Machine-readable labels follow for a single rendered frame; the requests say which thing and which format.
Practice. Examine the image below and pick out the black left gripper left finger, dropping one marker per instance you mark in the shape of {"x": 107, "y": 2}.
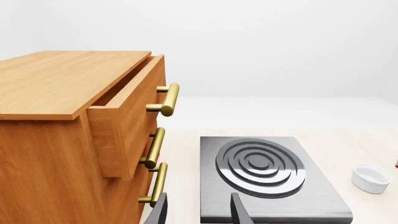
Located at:
{"x": 160, "y": 212}

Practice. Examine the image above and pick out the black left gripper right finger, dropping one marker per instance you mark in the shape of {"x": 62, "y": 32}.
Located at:
{"x": 238, "y": 212}

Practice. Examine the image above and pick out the flat black stove plate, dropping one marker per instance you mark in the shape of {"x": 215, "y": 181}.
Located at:
{"x": 264, "y": 177}

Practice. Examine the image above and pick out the white ramekin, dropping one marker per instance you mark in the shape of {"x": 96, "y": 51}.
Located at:
{"x": 370, "y": 178}

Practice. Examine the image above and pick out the open wooden drawer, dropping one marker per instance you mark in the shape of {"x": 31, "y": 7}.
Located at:
{"x": 124, "y": 130}

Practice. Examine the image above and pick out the wooden cabinet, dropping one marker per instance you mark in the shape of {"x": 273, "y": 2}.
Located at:
{"x": 46, "y": 130}

